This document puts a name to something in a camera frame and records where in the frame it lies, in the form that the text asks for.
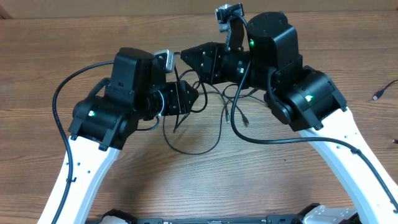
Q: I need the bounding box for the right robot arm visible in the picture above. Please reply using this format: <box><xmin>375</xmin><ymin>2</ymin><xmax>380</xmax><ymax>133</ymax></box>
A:
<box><xmin>181</xmin><ymin>9</ymin><xmax>397</xmax><ymax>223</ymax></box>

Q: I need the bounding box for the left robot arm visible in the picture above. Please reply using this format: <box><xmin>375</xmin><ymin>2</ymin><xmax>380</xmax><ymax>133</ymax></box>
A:
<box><xmin>39</xmin><ymin>47</ymin><xmax>198</xmax><ymax>223</ymax></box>

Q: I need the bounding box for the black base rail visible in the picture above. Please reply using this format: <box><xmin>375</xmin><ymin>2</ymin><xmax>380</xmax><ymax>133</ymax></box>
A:
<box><xmin>86</xmin><ymin>208</ymin><xmax>354</xmax><ymax>224</ymax></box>

